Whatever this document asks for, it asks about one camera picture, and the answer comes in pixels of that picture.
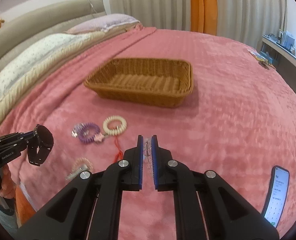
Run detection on white desk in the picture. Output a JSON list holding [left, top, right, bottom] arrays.
[[261, 35, 296, 75]]

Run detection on small items on bed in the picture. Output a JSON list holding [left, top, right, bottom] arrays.
[[248, 50, 276, 70]]

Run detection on beige curtain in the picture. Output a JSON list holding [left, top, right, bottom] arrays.
[[109, 0, 288, 48]]

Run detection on pink fleece blanket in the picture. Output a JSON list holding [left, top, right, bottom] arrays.
[[0, 28, 296, 235]]

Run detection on red string bracelet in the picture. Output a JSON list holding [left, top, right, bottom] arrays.
[[113, 135, 125, 162]]

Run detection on black smartphone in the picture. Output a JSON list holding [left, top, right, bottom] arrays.
[[262, 165, 290, 228]]

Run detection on silver butterfly charm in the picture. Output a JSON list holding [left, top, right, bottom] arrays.
[[71, 123, 84, 138]]

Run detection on brown wicker basket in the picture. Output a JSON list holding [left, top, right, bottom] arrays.
[[84, 57, 194, 108]]

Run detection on person's left hand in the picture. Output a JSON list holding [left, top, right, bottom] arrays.
[[0, 165, 16, 201]]

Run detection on orange curtain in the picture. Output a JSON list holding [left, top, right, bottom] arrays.
[[190, 0, 217, 35]]

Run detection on beige padded headboard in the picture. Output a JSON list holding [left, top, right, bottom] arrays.
[[0, 0, 107, 72]]

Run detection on purple spiral hair tie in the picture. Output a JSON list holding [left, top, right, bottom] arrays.
[[73, 122, 102, 145]]

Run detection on pink star charm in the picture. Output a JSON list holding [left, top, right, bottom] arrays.
[[94, 133, 105, 143]]

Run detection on white floral pillow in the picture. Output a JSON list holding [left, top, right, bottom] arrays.
[[0, 33, 90, 98]]

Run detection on cream spiral hair tie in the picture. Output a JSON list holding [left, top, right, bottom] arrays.
[[102, 115, 127, 136]]

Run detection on cream quilt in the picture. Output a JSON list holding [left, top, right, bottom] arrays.
[[0, 23, 142, 125]]

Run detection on lilac pillow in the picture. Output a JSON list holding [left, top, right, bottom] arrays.
[[66, 14, 140, 35]]

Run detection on black smart watch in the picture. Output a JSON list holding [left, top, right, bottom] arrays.
[[27, 124, 54, 166]]

